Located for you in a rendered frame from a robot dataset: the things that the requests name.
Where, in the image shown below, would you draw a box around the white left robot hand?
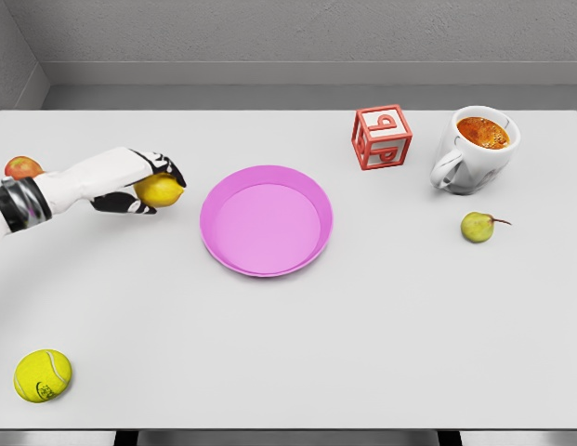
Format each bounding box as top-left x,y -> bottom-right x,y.
70,147 -> 188,216

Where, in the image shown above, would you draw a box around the yellow lemon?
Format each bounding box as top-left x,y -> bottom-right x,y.
133,173 -> 185,208

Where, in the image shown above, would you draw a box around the pink round plate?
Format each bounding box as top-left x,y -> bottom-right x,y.
199,164 -> 334,279

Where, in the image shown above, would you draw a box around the red apple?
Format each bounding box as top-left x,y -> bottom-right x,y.
4,156 -> 46,181

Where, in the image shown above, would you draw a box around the yellow tennis ball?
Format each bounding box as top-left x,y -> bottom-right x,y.
13,348 -> 73,404

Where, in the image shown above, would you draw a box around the red letter block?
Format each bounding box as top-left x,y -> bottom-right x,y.
351,104 -> 413,172

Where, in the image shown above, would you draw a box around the white mug with coffee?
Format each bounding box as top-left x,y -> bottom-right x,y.
429,105 -> 522,196

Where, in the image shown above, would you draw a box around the green pear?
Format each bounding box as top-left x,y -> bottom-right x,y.
460,211 -> 513,244

